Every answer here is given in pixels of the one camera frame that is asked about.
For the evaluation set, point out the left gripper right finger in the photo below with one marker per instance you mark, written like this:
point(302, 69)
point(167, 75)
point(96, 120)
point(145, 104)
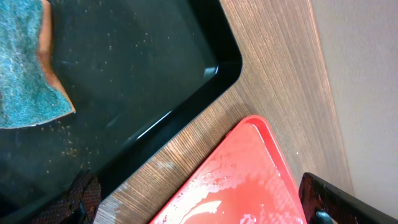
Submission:
point(322, 202)

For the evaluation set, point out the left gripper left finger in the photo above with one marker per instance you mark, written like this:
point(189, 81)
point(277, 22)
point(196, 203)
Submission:
point(79, 204)

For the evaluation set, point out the green and orange sponge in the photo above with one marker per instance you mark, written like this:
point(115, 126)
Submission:
point(31, 93)

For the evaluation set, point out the red plastic tray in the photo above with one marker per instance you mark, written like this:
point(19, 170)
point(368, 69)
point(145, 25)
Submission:
point(244, 180)

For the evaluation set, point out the black water tray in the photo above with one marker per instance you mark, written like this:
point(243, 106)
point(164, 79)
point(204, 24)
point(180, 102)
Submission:
point(137, 73)

